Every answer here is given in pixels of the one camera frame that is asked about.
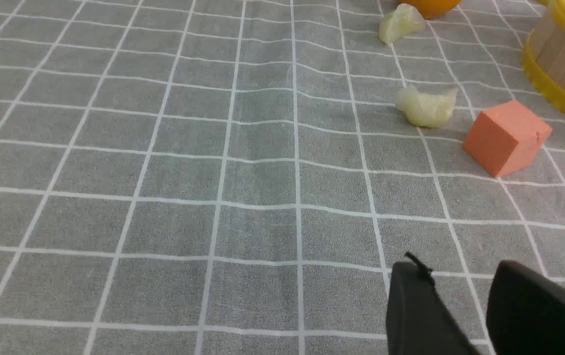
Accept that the orange foam cube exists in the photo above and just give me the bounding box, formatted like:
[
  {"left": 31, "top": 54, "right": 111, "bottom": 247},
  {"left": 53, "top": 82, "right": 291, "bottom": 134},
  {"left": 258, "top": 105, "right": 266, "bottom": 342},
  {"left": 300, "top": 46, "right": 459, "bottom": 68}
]
[{"left": 462, "top": 101, "right": 552, "bottom": 178}]

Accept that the grey checkered tablecloth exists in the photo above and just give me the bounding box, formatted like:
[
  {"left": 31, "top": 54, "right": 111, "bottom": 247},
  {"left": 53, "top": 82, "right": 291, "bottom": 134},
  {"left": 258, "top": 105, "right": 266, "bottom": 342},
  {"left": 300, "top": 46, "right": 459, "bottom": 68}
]
[{"left": 0, "top": 0, "right": 565, "bottom": 355}]

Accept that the orange yellow toy pear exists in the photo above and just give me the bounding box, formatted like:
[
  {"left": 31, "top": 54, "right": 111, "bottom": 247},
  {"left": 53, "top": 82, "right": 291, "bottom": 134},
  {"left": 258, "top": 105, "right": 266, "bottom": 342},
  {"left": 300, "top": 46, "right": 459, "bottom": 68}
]
[{"left": 398, "top": 0, "right": 462, "bottom": 20}]

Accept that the pale dumpling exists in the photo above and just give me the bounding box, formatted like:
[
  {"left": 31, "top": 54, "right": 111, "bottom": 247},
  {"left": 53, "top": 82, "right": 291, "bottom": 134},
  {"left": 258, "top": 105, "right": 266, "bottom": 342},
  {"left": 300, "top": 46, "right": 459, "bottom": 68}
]
[
  {"left": 395, "top": 86, "right": 459, "bottom": 129},
  {"left": 379, "top": 3, "right": 426, "bottom": 45}
]

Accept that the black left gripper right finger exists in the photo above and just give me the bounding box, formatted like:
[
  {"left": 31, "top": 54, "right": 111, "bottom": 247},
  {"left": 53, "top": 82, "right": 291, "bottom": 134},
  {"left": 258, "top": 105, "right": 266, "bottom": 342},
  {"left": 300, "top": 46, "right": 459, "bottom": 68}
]
[{"left": 486, "top": 260, "right": 565, "bottom": 355}]

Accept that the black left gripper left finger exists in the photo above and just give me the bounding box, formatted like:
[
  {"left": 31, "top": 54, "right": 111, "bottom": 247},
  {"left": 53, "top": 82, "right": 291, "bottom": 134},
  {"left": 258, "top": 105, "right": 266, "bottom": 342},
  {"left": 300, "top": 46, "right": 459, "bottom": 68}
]
[{"left": 386, "top": 252, "right": 479, "bottom": 355}]

